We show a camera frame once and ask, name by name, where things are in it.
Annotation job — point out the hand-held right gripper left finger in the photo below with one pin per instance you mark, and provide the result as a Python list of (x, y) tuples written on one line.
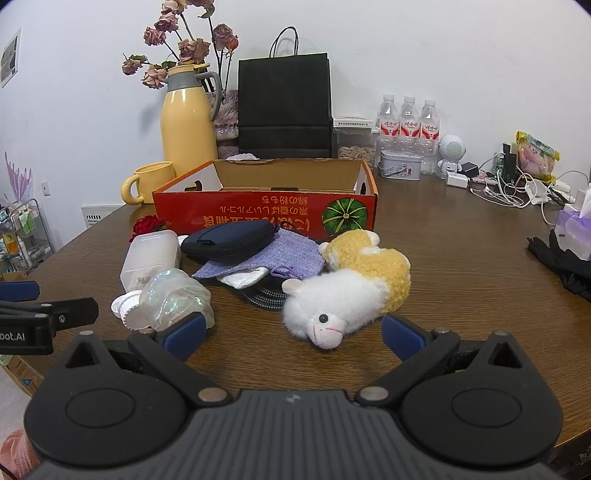
[(184, 334)]

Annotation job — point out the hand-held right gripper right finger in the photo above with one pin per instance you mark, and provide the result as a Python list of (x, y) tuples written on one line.
[(401, 338)]

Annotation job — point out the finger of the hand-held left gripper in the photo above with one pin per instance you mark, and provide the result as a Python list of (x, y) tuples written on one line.
[(18, 290), (76, 311)]

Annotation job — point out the iridescent clear bag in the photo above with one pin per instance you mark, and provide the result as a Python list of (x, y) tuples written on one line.
[(175, 295)]

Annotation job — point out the white and yellow plush sheep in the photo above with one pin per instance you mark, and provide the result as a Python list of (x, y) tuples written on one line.
[(341, 295)]

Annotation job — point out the white cloth pad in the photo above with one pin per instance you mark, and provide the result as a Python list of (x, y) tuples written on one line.
[(242, 279)]

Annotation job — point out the white plastic box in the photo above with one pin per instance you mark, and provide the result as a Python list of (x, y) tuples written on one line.
[(150, 258)]

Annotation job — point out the navy zip pouch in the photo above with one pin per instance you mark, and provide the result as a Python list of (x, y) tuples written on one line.
[(231, 242)]

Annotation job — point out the red artificial rose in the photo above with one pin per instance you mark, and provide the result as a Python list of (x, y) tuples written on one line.
[(148, 226)]

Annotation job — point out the red cardboard box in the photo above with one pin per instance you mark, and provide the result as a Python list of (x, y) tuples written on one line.
[(258, 212)]

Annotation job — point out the printed carton on floor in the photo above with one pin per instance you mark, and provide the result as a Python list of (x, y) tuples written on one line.
[(21, 376)]

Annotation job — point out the pink fuzzy cloth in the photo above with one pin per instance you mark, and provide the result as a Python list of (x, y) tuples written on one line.
[(14, 457)]

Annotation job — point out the yellow mug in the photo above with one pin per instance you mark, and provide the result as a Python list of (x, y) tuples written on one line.
[(154, 182)]

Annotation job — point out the white charger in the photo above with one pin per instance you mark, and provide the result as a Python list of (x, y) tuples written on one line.
[(457, 180)]

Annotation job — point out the grey tin box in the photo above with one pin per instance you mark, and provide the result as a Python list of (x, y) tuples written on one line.
[(399, 168)]

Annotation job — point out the black cloth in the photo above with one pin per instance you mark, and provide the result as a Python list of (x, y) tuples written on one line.
[(563, 263)]

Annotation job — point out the black power adapter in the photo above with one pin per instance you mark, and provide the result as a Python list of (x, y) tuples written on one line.
[(471, 169)]

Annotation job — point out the purple terry headband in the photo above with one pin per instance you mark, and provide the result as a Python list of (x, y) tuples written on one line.
[(242, 157)]

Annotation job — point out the white robot toy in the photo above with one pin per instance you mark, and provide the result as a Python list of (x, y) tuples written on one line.
[(451, 150)]

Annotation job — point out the clear seed container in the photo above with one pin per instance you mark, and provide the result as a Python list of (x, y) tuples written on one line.
[(355, 143)]

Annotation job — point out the black and green gadget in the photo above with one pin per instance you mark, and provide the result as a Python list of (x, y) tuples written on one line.
[(508, 164)]

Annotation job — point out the purple tissue box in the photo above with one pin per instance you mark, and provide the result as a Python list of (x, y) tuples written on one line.
[(575, 226)]

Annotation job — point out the yellow thermos jug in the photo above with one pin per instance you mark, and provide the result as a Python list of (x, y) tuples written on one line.
[(189, 124)]

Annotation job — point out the pink textured vase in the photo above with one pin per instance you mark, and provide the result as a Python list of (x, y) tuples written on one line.
[(227, 120)]

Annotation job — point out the white flat carton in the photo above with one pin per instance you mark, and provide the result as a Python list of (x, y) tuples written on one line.
[(353, 121)]

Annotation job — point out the yellow pink snack packet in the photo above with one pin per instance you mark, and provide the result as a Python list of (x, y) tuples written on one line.
[(538, 157)]

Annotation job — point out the black paper bag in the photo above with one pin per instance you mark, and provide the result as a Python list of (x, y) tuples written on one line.
[(284, 106)]

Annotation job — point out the dried rose bouquet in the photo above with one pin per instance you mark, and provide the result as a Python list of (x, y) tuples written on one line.
[(194, 48)]

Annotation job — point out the white wall vent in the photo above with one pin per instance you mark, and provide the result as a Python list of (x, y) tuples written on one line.
[(99, 216)]

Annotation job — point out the white wall socket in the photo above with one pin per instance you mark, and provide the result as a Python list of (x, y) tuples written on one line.
[(45, 187)]

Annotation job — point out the purple wall sticker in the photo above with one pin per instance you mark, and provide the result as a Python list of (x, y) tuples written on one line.
[(17, 180)]

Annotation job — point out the wall poster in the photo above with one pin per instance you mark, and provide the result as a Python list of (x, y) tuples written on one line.
[(10, 57)]

